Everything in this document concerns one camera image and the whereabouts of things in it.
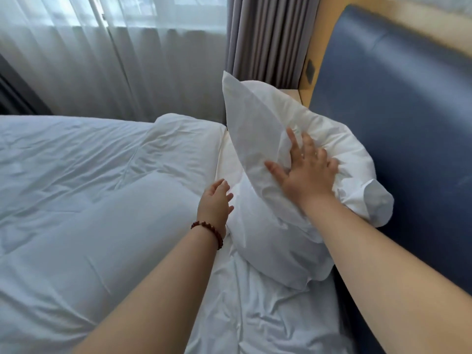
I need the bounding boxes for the person's right hand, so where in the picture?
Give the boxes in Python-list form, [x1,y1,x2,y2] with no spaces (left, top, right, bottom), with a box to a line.
[264,127,340,214]

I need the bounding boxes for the white bed sheet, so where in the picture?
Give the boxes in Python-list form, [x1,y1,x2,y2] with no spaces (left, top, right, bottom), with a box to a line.
[184,131,355,354]

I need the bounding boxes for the person's left forearm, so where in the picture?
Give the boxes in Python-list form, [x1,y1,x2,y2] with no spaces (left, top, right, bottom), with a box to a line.
[72,225,225,354]

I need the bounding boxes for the person's right forearm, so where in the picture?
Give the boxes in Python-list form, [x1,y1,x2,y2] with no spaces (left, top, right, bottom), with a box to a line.
[298,193,472,354]

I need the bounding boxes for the white pillow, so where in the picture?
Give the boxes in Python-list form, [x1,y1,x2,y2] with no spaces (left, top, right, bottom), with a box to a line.
[222,71,395,292]

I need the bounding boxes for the blue padded headboard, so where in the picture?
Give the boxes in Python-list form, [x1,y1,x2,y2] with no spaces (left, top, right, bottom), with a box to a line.
[307,5,472,354]

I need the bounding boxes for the sheer white curtain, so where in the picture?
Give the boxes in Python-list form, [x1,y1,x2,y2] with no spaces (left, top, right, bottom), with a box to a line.
[0,0,230,125]

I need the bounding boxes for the red-brown bead bracelet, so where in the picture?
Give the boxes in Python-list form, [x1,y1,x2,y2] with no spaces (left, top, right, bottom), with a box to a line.
[191,221,224,251]

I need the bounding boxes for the person's left hand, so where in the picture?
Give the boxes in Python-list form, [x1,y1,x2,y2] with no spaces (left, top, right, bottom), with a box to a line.
[196,178,235,239]

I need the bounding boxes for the white duvet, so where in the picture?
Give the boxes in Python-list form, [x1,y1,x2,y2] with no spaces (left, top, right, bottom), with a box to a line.
[0,113,228,354]

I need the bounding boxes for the grey curtain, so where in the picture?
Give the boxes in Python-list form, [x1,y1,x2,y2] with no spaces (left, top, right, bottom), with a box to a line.
[225,0,322,90]

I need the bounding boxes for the wooden headboard frame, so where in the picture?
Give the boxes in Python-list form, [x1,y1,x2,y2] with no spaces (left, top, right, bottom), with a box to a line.
[279,0,472,108]

